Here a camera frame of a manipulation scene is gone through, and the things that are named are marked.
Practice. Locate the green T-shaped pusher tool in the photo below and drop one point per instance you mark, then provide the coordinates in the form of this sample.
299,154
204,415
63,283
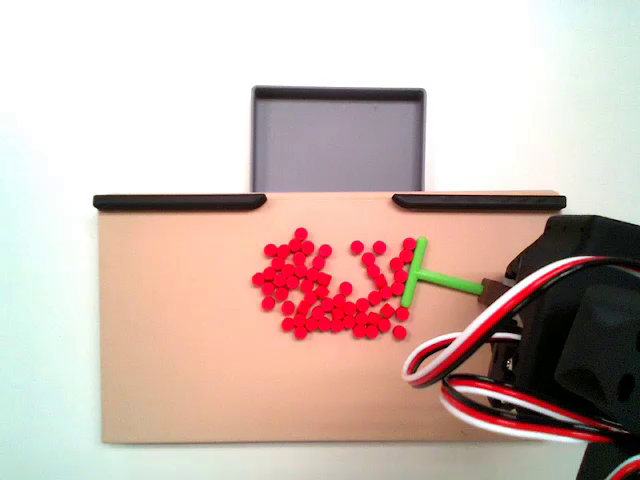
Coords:
450,281

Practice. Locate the grey container tray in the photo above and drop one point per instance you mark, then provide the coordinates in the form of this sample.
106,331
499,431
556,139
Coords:
337,145

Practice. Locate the peach flat board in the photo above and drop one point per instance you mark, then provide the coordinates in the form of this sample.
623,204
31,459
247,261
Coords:
175,325

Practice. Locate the black edge rail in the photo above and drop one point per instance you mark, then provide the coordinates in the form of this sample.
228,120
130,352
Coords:
480,202
175,202

